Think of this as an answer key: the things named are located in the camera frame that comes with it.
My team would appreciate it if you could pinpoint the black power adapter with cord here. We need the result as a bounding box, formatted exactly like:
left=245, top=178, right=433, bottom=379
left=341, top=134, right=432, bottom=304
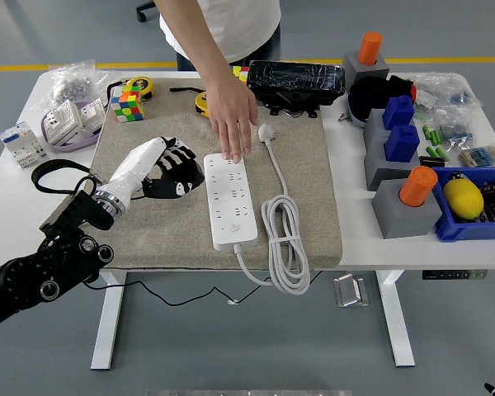
left=82, top=158, right=329, bottom=307

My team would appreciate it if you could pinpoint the white table leg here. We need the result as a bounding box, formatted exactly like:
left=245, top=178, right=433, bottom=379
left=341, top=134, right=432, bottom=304
left=90, top=271, right=127, bottom=370
left=375, top=270, right=416, bottom=368

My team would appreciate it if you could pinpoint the black table control panel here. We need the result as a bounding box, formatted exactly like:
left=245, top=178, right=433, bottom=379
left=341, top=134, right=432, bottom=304
left=422, top=270, right=488, bottom=281

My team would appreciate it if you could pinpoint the yellow tape measure with strap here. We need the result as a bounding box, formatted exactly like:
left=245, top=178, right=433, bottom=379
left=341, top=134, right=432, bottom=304
left=169, top=85, right=210, bottom=119

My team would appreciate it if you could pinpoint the grey stepped block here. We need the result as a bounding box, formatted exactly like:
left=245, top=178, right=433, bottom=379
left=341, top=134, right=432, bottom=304
left=362, top=109, right=422, bottom=191

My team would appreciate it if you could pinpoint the white circuit breaker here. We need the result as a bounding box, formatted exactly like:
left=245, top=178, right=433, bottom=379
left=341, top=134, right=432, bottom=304
left=0, top=121, right=49, bottom=169

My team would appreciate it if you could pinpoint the clear bag of resistors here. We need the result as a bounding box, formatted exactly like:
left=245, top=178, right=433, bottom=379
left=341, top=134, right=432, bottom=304
left=457, top=143, right=495, bottom=169

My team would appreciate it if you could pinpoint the clear bag of blue parts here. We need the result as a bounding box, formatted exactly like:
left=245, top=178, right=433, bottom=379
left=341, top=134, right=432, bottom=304
left=435, top=105, right=479, bottom=146

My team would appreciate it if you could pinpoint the clear bag of white parts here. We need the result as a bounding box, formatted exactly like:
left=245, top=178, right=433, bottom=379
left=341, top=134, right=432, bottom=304
left=412, top=73, right=482, bottom=112

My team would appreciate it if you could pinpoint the yellow black tape measure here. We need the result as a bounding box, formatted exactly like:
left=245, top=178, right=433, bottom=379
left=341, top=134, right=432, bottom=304
left=125, top=76, right=156, bottom=100

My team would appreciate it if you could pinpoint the person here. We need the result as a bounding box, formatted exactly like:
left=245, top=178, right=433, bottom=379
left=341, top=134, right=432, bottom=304
left=158, top=0, right=282, bottom=72

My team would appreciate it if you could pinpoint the white wall socket panel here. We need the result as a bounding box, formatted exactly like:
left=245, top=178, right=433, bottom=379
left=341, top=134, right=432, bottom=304
left=78, top=101, right=107, bottom=136
left=45, top=100, right=84, bottom=146

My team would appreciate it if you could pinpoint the yellow lemon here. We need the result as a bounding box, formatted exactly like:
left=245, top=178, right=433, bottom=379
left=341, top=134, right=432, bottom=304
left=443, top=177, right=485, bottom=220

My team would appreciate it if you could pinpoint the blue plastic bin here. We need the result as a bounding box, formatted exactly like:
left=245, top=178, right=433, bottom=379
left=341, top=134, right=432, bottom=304
left=431, top=167, right=495, bottom=243

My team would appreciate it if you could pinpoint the grey-brown mat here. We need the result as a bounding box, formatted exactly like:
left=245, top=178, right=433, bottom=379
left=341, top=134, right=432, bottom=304
left=65, top=78, right=343, bottom=271

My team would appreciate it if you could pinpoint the white power strip with cord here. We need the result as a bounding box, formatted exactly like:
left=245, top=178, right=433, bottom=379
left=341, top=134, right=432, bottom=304
left=203, top=123, right=313, bottom=296

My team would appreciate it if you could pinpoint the silver metal bracket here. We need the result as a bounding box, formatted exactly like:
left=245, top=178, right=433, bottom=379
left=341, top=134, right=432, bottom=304
left=333, top=274, right=371, bottom=309

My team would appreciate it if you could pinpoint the black cloth bundle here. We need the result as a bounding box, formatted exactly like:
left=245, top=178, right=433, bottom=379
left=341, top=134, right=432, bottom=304
left=348, top=75, right=416, bottom=125

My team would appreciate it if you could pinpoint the blue block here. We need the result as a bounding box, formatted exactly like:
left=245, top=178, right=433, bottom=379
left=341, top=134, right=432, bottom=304
left=382, top=96, right=416, bottom=131
left=384, top=125, right=421, bottom=163

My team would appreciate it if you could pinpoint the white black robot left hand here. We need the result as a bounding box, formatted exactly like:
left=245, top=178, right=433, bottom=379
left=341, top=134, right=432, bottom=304
left=105, top=136, right=206, bottom=206

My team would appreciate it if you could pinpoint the multicoloured puzzle cube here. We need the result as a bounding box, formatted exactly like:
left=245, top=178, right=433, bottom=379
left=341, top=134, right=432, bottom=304
left=230, top=64, right=251, bottom=86
left=110, top=84, right=145, bottom=124

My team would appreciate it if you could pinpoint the purple tray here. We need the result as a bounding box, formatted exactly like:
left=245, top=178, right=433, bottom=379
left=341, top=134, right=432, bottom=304
left=40, top=97, right=108, bottom=154

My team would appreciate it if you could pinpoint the light blue dish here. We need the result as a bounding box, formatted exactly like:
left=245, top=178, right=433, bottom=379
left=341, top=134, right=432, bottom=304
left=347, top=97, right=370, bottom=130

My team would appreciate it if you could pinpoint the black plastic-wrapped device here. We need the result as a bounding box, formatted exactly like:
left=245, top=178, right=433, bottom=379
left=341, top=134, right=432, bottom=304
left=247, top=60, right=347, bottom=120

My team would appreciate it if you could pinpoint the clear bag of screws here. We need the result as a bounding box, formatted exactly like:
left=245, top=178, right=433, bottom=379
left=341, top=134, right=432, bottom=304
left=49, top=59, right=111, bottom=104

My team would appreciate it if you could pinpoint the orange cylinder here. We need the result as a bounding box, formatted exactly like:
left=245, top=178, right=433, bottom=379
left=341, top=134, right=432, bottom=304
left=398, top=167, right=439, bottom=209
left=357, top=31, right=384, bottom=66

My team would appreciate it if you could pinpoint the person's right hand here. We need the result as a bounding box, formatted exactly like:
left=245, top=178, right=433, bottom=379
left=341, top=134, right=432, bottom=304
left=205, top=80, right=260, bottom=163

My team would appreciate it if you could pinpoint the black office chair base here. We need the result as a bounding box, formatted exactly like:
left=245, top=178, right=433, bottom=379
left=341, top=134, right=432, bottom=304
left=135, top=0, right=158, bottom=22

